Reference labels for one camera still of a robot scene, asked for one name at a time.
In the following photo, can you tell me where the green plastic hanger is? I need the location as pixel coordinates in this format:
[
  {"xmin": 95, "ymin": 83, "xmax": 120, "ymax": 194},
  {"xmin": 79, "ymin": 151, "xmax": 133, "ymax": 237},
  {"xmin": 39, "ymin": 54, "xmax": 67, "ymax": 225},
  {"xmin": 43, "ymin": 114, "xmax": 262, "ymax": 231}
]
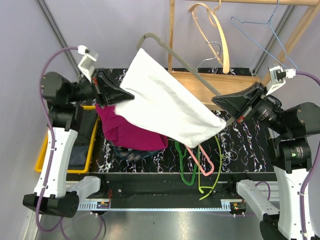
[{"xmin": 174, "ymin": 140, "xmax": 198, "ymax": 187}]

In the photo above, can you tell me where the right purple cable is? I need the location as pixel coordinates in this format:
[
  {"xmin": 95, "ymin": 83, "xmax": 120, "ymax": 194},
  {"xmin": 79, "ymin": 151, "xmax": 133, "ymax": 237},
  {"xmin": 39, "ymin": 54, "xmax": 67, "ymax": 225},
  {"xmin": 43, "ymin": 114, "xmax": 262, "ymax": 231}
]
[{"xmin": 254, "ymin": 70, "xmax": 320, "ymax": 240}]

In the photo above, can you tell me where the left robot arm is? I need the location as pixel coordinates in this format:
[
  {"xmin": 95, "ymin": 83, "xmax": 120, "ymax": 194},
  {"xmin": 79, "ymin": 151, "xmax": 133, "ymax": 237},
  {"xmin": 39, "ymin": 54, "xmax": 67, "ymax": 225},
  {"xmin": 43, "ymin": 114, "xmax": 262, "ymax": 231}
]
[{"xmin": 22, "ymin": 68, "xmax": 135, "ymax": 218}]

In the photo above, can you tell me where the white garment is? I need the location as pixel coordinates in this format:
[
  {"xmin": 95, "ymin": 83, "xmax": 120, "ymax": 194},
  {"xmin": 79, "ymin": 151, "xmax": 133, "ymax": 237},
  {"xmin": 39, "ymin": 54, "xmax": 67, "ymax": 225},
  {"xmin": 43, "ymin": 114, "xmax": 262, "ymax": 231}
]
[{"xmin": 115, "ymin": 48, "xmax": 227, "ymax": 148}]

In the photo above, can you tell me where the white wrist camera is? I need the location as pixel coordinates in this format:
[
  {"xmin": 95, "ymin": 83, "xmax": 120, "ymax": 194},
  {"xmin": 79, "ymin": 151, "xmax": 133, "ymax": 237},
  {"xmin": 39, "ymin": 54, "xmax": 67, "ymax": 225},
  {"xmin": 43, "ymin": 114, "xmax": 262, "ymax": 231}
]
[
  {"xmin": 265, "ymin": 65, "xmax": 296, "ymax": 96},
  {"xmin": 77, "ymin": 45, "xmax": 99, "ymax": 83}
]

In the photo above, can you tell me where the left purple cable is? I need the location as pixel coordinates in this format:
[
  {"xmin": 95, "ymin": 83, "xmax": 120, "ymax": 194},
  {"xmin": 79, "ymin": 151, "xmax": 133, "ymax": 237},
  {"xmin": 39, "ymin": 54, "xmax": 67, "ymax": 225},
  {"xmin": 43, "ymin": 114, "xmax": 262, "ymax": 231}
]
[{"xmin": 34, "ymin": 46, "xmax": 108, "ymax": 240}]

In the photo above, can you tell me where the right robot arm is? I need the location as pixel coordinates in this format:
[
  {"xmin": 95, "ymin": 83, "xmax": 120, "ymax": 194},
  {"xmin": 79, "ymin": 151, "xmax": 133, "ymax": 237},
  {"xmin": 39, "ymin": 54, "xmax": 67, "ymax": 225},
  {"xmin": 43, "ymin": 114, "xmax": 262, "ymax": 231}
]
[{"xmin": 212, "ymin": 82, "xmax": 320, "ymax": 240}]

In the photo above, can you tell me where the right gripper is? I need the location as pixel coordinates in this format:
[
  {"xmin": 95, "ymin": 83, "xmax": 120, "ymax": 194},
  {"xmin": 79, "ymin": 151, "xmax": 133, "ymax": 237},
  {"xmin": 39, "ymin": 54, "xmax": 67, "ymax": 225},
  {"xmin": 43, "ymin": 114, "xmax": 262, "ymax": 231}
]
[{"xmin": 212, "ymin": 80, "xmax": 290, "ymax": 135}]

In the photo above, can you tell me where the plaid navy skirt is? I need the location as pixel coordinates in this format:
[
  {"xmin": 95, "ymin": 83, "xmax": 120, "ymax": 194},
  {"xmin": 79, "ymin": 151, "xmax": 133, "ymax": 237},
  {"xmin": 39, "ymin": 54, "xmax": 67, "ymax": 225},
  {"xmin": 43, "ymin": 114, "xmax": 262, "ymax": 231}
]
[{"xmin": 113, "ymin": 146, "xmax": 159, "ymax": 162}]

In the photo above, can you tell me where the purple cable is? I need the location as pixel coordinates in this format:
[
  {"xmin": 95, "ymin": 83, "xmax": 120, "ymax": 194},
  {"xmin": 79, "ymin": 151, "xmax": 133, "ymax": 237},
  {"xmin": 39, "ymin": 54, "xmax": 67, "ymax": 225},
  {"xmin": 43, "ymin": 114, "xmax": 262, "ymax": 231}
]
[
  {"xmin": 34, "ymin": 46, "xmax": 108, "ymax": 240},
  {"xmin": 254, "ymin": 70, "xmax": 320, "ymax": 240}
]

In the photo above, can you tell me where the neon yellow hanger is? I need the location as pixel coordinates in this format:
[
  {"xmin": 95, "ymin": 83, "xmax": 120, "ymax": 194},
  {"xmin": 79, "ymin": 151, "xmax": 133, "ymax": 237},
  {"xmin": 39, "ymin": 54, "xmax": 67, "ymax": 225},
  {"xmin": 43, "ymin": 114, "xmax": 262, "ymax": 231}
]
[{"xmin": 198, "ymin": 136, "xmax": 223, "ymax": 201}]

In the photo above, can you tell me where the magenta pleated skirt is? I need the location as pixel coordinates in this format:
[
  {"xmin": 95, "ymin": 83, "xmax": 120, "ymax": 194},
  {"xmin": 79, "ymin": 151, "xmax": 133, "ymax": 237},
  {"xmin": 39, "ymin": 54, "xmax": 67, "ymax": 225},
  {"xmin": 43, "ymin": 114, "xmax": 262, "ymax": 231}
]
[{"xmin": 95, "ymin": 105, "xmax": 168, "ymax": 152}]

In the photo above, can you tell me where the yellow plastic tray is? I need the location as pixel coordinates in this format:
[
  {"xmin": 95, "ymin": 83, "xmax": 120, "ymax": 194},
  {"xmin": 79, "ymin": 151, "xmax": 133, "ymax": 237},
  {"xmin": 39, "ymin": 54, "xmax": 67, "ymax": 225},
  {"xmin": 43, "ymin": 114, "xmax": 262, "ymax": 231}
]
[{"xmin": 34, "ymin": 105, "xmax": 101, "ymax": 174}]

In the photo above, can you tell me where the cream wooden hanger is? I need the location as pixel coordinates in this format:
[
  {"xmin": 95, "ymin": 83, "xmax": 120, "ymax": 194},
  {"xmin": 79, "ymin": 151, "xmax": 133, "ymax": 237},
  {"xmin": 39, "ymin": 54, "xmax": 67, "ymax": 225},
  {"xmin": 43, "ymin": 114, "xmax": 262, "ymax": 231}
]
[{"xmin": 188, "ymin": 0, "xmax": 230, "ymax": 74}]

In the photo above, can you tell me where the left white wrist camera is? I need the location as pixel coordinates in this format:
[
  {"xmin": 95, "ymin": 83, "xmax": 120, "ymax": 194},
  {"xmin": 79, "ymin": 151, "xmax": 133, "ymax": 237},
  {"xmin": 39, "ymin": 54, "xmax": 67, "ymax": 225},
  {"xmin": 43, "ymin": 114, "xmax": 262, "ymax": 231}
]
[{"xmin": 77, "ymin": 45, "xmax": 99, "ymax": 83}]

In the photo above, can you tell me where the wooden clothes rack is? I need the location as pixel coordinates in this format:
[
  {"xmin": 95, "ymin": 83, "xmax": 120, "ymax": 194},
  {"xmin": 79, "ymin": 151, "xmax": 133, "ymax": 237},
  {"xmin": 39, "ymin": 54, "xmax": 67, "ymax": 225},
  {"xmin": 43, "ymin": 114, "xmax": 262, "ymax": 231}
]
[{"xmin": 167, "ymin": 0, "xmax": 320, "ymax": 111}]

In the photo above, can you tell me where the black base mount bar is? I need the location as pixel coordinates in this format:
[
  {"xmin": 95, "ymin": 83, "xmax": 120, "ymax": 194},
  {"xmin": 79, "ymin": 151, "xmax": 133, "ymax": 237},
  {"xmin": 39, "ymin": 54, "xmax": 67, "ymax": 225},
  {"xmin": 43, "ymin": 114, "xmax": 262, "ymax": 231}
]
[{"xmin": 90, "ymin": 173, "xmax": 258, "ymax": 211}]

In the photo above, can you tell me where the pink plastic hanger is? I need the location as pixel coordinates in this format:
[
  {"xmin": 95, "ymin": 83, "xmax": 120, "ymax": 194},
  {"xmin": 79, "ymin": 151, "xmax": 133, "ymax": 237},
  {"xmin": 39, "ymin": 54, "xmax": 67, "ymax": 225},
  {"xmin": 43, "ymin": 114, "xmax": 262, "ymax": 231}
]
[{"xmin": 184, "ymin": 143, "xmax": 215, "ymax": 176}]

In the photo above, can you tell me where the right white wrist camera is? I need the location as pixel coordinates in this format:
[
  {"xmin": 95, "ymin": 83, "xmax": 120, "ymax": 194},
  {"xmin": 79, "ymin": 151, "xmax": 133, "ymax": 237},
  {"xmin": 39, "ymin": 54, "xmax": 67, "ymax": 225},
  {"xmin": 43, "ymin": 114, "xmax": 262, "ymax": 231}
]
[{"xmin": 265, "ymin": 65, "xmax": 296, "ymax": 96}]

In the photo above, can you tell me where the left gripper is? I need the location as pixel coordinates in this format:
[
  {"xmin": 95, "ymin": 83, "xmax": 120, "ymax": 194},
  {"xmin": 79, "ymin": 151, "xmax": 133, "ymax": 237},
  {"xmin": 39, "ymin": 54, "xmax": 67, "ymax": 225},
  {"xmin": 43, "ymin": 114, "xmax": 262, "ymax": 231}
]
[{"xmin": 67, "ymin": 67, "xmax": 135, "ymax": 108}]

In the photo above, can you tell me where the grey plastic hanger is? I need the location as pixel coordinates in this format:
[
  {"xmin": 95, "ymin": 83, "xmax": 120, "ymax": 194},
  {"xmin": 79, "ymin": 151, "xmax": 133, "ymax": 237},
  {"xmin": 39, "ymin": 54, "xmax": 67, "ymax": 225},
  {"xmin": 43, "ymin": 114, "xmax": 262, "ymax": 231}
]
[{"xmin": 136, "ymin": 32, "xmax": 236, "ymax": 126}]

